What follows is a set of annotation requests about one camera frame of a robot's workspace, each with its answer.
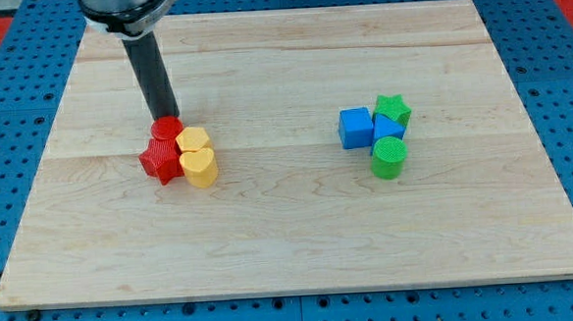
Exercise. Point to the green cylinder block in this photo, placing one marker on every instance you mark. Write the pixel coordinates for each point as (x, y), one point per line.
(388, 156)

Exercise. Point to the green star block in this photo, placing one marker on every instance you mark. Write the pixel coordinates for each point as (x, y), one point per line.
(393, 107)

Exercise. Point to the light wooden board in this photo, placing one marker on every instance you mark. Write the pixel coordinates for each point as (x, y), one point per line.
(292, 212)

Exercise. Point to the yellow hexagon block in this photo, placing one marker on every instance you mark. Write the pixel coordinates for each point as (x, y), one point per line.
(192, 139)

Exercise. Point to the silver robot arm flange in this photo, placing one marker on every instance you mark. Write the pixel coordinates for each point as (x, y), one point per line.
(127, 19)

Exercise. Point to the red cylinder block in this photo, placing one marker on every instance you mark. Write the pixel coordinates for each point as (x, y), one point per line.
(166, 128)

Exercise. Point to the yellow heart block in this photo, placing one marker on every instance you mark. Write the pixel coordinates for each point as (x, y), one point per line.
(200, 167)

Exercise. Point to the red star block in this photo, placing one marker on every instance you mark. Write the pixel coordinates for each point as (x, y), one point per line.
(161, 160)

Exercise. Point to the blue cube block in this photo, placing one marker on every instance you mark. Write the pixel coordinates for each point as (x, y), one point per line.
(355, 128)

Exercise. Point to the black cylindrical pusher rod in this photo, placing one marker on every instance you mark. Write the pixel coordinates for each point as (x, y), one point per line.
(150, 72)

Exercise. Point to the blue triangle block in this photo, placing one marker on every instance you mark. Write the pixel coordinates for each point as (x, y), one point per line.
(384, 126)

